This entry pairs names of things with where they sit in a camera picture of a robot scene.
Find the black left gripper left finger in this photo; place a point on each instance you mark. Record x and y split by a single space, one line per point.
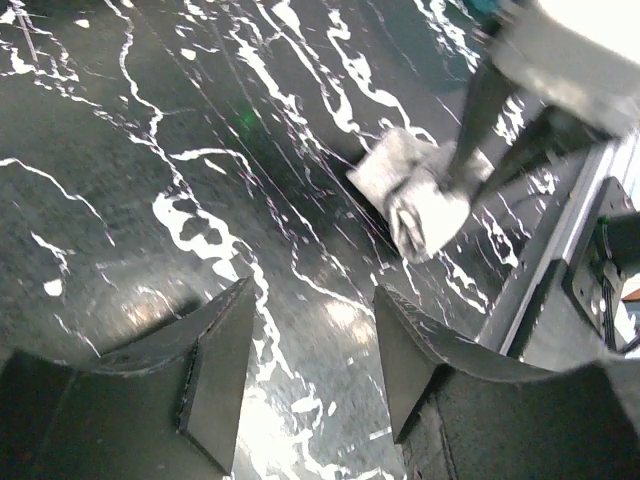
165 406

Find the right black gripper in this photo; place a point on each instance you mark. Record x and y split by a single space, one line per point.
581 56

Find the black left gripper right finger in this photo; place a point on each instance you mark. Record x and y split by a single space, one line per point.
459 410

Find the grey underwear with cream waistband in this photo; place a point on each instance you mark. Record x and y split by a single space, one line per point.
399 178

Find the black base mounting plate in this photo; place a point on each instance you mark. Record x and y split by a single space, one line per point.
560 312

